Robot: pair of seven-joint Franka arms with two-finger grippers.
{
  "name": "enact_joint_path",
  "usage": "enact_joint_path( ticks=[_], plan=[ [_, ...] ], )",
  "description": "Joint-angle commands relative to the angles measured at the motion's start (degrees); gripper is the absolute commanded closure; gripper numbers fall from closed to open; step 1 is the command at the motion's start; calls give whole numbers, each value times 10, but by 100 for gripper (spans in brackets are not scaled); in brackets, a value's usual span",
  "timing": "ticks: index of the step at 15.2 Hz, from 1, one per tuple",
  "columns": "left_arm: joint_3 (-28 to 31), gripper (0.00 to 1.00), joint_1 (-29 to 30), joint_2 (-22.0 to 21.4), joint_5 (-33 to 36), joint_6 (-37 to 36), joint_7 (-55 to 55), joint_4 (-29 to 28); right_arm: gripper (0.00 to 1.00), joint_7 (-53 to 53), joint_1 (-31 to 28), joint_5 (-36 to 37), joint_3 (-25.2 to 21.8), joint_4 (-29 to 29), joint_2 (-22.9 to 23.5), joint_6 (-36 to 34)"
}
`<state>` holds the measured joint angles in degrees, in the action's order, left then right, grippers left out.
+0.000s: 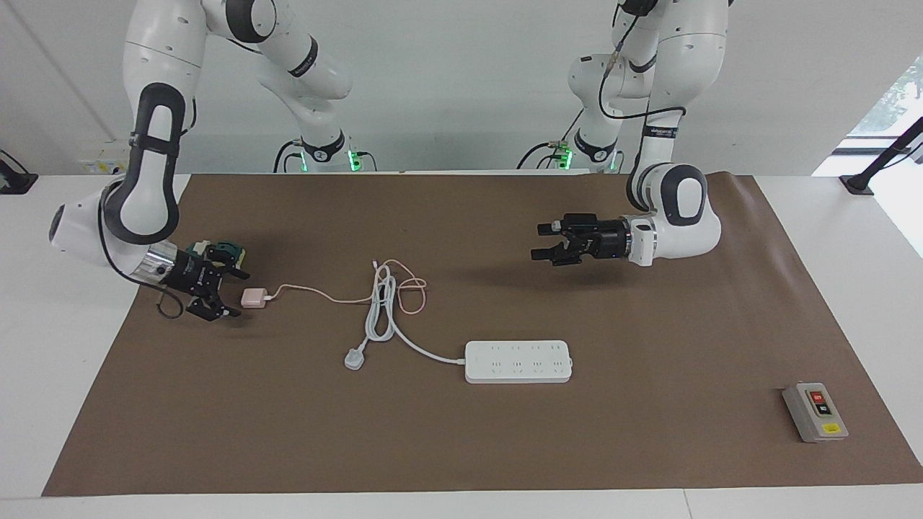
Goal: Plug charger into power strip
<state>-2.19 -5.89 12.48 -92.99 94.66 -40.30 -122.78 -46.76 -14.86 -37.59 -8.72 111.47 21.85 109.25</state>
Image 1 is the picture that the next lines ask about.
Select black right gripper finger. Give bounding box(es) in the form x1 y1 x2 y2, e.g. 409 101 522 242
206 245 251 280
186 296 242 320

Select pink charging cable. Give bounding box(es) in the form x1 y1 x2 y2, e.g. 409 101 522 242
265 259 428 315

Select white power strip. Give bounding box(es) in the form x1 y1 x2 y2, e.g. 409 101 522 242
464 340 574 384

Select brown table mat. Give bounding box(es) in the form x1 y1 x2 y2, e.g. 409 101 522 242
41 172 923 498

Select black table clamp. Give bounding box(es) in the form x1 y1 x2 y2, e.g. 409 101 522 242
0 149 38 195

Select bright window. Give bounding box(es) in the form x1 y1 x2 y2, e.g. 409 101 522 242
844 56 923 141

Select green knife switch block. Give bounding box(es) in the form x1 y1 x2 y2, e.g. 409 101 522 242
189 240 248 269

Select black base cable bundle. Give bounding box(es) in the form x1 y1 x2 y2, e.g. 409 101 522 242
516 108 628 172
273 139 378 174

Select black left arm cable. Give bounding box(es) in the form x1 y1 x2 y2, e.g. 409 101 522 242
597 0 687 174

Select white wall socket box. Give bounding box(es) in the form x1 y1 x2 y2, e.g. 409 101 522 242
79 148 131 175

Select white power cord with plug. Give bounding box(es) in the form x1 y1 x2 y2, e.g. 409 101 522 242
344 264 468 371

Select grey on-off switch box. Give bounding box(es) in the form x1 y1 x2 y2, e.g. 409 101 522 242
782 382 849 443

